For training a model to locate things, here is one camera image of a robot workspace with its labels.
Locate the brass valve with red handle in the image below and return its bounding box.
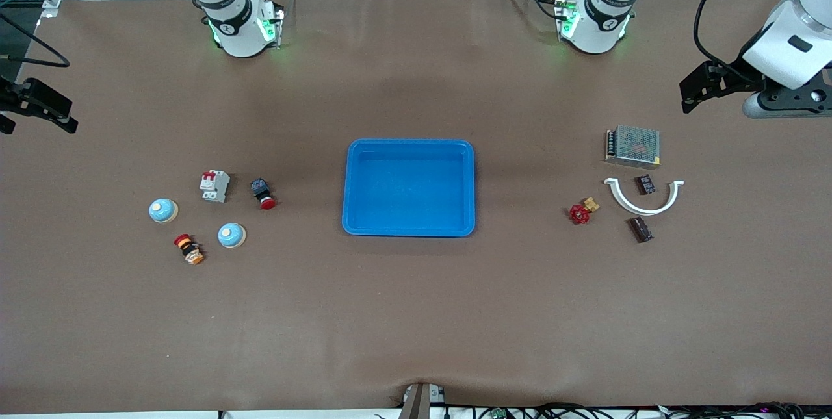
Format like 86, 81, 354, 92
569, 196, 601, 225

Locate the white circuit breaker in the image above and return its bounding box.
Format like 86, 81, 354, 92
199, 170, 231, 203

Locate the black red emergency stop button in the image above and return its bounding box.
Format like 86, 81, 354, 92
250, 177, 278, 210

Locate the white half-round pipe clamp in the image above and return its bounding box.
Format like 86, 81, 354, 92
603, 177, 685, 217

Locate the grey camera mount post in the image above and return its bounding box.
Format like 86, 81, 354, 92
398, 381, 448, 419

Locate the blue dome bell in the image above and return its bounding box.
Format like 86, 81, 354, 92
217, 222, 247, 249
148, 197, 179, 225

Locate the blue plastic tray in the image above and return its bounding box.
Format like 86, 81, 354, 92
342, 138, 476, 238

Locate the metal mesh power supply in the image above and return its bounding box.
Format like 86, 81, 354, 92
604, 124, 662, 170

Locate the red yellow orange push button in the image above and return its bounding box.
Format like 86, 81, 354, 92
173, 233, 205, 266

